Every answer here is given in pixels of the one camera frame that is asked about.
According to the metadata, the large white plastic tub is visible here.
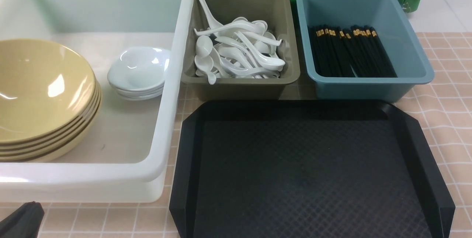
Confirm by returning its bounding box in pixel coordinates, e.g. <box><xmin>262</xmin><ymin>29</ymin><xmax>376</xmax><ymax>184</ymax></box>
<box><xmin>1</xmin><ymin>0</ymin><xmax>194</xmax><ymax>203</ymax></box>

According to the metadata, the pile of white spoons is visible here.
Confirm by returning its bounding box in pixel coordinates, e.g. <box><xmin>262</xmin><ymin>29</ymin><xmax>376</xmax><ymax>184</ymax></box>
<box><xmin>194</xmin><ymin>0</ymin><xmax>285</xmax><ymax>85</ymax></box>

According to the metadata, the white soup spoon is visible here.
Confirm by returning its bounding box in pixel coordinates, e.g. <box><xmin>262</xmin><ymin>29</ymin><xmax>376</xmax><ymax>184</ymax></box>
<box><xmin>234</xmin><ymin>31</ymin><xmax>285</xmax><ymax>71</ymax></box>

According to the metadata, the olive green spoon bin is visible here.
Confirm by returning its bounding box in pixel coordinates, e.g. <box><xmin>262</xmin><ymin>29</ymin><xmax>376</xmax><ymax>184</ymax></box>
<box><xmin>181</xmin><ymin>0</ymin><xmax>301</xmax><ymax>102</ymax></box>

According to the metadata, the stack of yellow bowls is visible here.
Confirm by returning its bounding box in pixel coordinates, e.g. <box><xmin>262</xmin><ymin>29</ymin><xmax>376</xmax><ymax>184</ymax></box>
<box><xmin>1</xmin><ymin>81</ymin><xmax>103</xmax><ymax>162</ymax></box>

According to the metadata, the pile of black chopsticks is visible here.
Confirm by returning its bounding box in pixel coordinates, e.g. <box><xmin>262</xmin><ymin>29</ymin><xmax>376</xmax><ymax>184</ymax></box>
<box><xmin>308</xmin><ymin>25</ymin><xmax>397</xmax><ymax>77</ymax></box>

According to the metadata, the white sauce dish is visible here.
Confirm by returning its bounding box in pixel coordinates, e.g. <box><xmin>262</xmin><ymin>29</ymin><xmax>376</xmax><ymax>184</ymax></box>
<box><xmin>107</xmin><ymin>46</ymin><xmax>171</xmax><ymax>92</ymax></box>

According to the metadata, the blue chopstick bin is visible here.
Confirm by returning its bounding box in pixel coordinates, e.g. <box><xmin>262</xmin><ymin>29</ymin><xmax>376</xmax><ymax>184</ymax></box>
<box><xmin>296</xmin><ymin>0</ymin><xmax>434</xmax><ymax>102</ymax></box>

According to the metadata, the yellow noodle bowl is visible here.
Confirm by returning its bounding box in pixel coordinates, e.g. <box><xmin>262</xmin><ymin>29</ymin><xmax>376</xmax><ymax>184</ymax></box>
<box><xmin>0</xmin><ymin>38</ymin><xmax>97</xmax><ymax>143</ymax></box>

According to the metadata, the stack of white dishes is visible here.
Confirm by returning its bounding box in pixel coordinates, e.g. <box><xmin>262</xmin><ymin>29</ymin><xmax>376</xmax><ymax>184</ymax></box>
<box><xmin>109</xmin><ymin>82</ymin><xmax>165</xmax><ymax>101</ymax></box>

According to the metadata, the checkered peach tablecloth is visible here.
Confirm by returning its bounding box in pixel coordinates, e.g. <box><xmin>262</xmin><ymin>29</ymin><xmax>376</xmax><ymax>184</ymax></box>
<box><xmin>38</xmin><ymin>32</ymin><xmax>472</xmax><ymax>238</ymax></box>

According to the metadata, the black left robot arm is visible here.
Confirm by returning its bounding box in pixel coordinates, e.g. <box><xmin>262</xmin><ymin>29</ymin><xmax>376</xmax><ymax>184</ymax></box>
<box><xmin>0</xmin><ymin>202</ymin><xmax>45</xmax><ymax>238</ymax></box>

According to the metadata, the black serving tray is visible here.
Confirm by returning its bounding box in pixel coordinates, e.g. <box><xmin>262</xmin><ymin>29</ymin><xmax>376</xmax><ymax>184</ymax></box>
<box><xmin>170</xmin><ymin>100</ymin><xmax>456</xmax><ymax>238</ymax></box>

